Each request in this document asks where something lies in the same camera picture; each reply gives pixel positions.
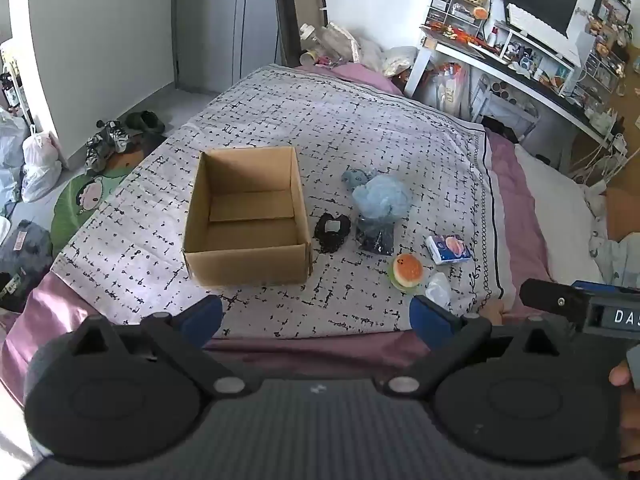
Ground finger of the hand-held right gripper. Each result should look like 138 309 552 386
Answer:
519 277 592 332

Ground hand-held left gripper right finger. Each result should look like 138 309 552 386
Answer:
384 294 569 397

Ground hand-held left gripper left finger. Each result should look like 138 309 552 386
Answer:
65 295 249 397

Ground orange burger squishy toy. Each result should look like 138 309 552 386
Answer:
387 253 425 291

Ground brown cardboard box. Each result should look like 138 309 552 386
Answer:
181 146 314 289

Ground dark plastic bag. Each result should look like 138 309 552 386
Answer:
355 216 396 259

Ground black crochet coaster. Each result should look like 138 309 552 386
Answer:
314 212 352 256

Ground light blue plush toy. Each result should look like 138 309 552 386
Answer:
351 175 412 222

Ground blue denim fish toy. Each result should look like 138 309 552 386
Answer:
342 168 382 187

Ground person's right hand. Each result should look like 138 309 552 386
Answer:
608 361 640 467

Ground clear plastic packet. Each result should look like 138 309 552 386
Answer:
424 272 454 311

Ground white comforter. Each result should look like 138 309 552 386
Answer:
514 144 608 282

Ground green cartoon cloth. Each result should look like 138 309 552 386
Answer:
50 166 129 257

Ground dark fabric bag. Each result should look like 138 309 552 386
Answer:
0 219 54 312

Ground pair of grey sneakers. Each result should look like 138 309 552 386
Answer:
83 119 135 172

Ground dark green slippers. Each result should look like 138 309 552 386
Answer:
124 110 166 137

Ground white black-patterned blanket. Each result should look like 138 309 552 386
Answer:
52 63 517 339

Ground white plastic bag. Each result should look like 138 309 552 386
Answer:
21 129 64 203

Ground clear snack bag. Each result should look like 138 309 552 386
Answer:
424 61 470 112

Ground cream pillow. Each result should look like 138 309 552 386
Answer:
381 45 419 79

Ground white desk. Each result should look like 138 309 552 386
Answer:
404 26 627 172

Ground white keyboard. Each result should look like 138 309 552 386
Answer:
505 3 582 57

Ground grey wardrobe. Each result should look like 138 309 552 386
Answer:
173 0 282 94

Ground clear drawer organizer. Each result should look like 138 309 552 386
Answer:
426 0 486 32

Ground flat cardboard sheet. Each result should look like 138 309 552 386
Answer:
273 0 329 69

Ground white cables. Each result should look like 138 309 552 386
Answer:
569 132 632 188

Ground white wire rack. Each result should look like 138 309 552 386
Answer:
474 74 542 137

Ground black picture frame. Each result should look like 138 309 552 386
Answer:
592 0 632 27

